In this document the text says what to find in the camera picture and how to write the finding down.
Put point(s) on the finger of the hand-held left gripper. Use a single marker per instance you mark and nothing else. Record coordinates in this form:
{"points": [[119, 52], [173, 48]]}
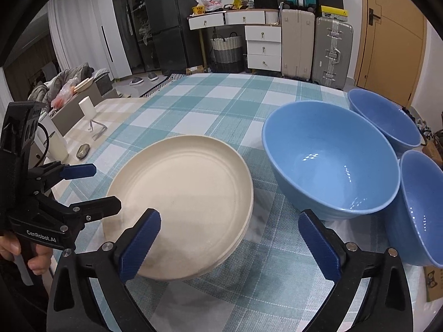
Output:
{"points": [[100, 207], [81, 172]]}

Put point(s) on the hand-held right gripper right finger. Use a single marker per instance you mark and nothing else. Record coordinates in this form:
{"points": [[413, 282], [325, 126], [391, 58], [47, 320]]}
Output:
{"points": [[320, 249]]}

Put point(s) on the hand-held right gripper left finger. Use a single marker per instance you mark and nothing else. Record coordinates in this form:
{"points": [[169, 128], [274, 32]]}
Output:
{"points": [[140, 245]]}

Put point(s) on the cream round plate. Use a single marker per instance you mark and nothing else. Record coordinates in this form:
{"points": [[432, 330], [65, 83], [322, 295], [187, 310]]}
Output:
{"points": [[180, 193], [231, 253], [244, 235]]}

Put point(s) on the blue bowl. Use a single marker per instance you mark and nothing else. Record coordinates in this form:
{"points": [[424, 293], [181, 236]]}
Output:
{"points": [[328, 166], [418, 207], [380, 121]]}

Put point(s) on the person's left hand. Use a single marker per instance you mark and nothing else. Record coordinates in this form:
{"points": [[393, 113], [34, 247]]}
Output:
{"points": [[41, 259]]}

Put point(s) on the grey oval pebble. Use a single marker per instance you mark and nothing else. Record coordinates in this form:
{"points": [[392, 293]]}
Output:
{"points": [[83, 152]]}

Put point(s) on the white cylindrical container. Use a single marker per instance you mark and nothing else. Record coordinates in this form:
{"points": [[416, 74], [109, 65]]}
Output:
{"points": [[59, 147]]}

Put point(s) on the metal phone stand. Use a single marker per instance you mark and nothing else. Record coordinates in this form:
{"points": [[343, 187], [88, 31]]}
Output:
{"points": [[98, 133]]}

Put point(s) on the wooden tray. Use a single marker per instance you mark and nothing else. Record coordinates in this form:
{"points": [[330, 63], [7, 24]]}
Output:
{"points": [[83, 84]]}

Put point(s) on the grey storage stool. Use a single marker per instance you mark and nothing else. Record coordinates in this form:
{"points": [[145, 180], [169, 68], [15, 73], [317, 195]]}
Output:
{"points": [[107, 86]]}

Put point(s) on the grey jacket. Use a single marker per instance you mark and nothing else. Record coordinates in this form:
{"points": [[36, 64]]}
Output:
{"points": [[69, 74]]}

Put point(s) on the grey slipper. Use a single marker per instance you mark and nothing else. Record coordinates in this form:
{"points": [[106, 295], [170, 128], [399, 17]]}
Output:
{"points": [[153, 76], [136, 82]]}

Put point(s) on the cat print cardboard box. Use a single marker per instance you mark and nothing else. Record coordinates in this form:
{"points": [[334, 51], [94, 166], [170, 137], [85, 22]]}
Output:
{"points": [[434, 283]]}

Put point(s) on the dotted rug with zigzag border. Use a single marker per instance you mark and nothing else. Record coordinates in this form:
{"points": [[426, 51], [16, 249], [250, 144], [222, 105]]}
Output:
{"points": [[162, 83]]}

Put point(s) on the white wardrobe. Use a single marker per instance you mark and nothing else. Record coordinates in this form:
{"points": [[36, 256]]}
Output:
{"points": [[119, 52]]}

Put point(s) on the white curtain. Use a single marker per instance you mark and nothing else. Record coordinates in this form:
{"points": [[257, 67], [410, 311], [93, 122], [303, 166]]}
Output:
{"points": [[69, 38]]}

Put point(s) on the small cardboard box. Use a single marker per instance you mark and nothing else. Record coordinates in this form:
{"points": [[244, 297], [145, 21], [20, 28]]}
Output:
{"points": [[195, 71]]}

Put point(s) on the dark glass display cabinet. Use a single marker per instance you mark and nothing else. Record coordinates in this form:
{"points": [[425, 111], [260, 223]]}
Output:
{"points": [[135, 24]]}

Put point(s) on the black refrigerator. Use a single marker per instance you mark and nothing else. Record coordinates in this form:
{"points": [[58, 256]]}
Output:
{"points": [[173, 13]]}

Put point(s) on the woven laundry basket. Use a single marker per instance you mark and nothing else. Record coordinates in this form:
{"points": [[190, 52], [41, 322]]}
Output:
{"points": [[226, 55]]}

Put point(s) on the white dressing table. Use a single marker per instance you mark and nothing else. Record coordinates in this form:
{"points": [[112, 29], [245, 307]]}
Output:
{"points": [[207, 20]]}

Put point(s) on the silver suitcase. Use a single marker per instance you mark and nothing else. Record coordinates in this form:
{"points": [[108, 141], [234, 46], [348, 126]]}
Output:
{"points": [[328, 52]]}

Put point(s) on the wooden door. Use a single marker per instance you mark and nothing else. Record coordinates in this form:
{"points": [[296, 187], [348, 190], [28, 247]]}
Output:
{"points": [[391, 58]]}

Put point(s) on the beige suitcase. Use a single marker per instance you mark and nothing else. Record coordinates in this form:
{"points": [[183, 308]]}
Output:
{"points": [[297, 41]]}

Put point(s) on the white drawer chest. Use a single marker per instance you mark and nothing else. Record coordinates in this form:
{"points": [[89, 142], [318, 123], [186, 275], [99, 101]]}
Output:
{"points": [[263, 46]]}

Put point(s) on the white plastic bag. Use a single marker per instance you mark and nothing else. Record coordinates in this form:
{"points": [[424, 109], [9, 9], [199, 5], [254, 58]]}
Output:
{"points": [[209, 3]]}

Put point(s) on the yellow snack packet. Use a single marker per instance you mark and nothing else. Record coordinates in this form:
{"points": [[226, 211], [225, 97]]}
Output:
{"points": [[240, 3]]}

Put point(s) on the black yellow shoe box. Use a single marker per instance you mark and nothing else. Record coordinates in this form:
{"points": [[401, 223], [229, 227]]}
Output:
{"points": [[332, 13]]}

